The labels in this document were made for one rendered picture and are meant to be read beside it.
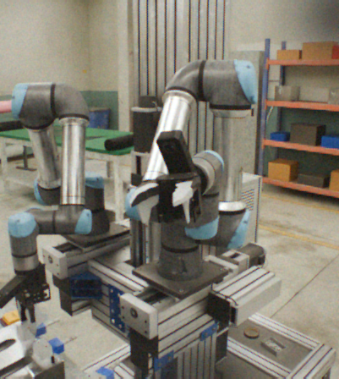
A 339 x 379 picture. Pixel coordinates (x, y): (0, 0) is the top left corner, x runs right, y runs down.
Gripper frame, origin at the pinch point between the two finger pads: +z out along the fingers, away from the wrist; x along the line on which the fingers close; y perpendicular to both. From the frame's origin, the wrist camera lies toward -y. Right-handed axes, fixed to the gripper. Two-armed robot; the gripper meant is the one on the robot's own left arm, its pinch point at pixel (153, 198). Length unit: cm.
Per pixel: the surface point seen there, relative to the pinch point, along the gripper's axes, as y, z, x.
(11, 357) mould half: 50, -16, 57
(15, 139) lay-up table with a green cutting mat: 15, -355, 335
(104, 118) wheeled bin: 21, -699, 390
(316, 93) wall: 9, -556, -29
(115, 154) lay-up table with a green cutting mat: 37, -296, 163
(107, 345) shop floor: 133, -132, 103
